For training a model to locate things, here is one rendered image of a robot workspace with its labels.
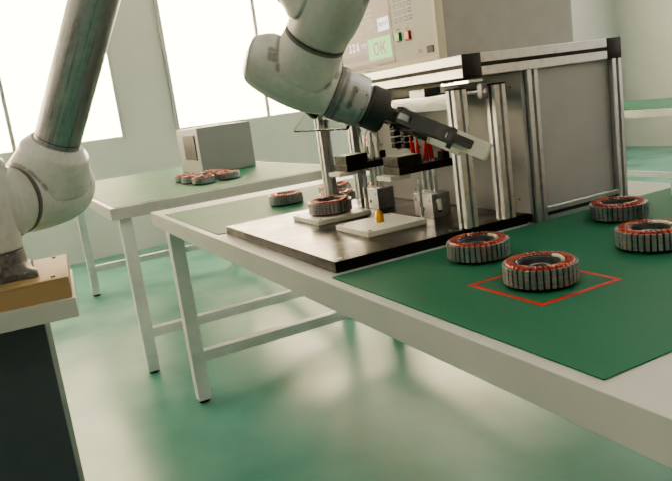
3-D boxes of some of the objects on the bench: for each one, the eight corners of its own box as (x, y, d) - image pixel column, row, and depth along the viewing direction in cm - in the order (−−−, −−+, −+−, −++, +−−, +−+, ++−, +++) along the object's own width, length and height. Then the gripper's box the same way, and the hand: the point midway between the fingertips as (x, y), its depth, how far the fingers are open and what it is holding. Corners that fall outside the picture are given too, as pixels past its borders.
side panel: (538, 223, 144) (526, 69, 138) (528, 221, 147) (516, 71, 141) (629, 199, 156) (621, 57, 150) (618, 198, 159) (610, 58, 153)
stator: (459, 269, 116) (457, 248, 115) (440, 255, 127) (438, 236, 126) (521, 258, 117) (519, 237, 117) (496, 246, 128) (495, 227, 128)
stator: (517, 297, 97) (515, 272, 96) (494, 277, 108) (492, 255, 107) (593, 286, 98) (591, 261, 97) (562, 267, 109) (561, 245, 108)
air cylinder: (378, 209, 175) (376, 188, 174) (364, 207, 181) (362, 187, 180) (395, 205, 177) (392, 185, 176) (380, 203, 184) (378, 183, 183)
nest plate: (318, 226, 163) (317, 221, 163) (293, 220, 176) (292, 215, 176) (371, 214, 170) (371, 209, 169) (343, 209, 183) (343, 204, 183)
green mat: (217, 235, 182) (217, 234, 182) (164, 215, 236) (164, 214, 236) (489, 176, 223) (489, 175, 223) (391, 170, 277) (391, 170, 277)
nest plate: (368, 238, 142) (367, 232, 142) (335, 230, 155) (335, 224, 155) (427, 223, 148) (426, 218, 148) (391, 217, 161) (390, 212, 161)
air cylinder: (433, 218, 153) (431, 194, 152) (415, 215, 160) (412, 192, 159) (451, 214, 156) (449, 190, 155) (432, 211, 162) (430, 188, 161)
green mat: (604, 381, 69) (604, 379, 68) (331, 278, 122) (331, 277, 122) (1014, 207, 109) (1014, 205, 109) (674, 187, 163) (674, 186, 163)
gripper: (344, 123, 127) (445, 165, 131) (369, 126, 103) (492, 177, 107) (359, 86, 126) (460, 128, 130) (387, 79, 102) (511, 132, 106)
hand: (469, 148), depth 118 cm, fingers open, 13 cm apart
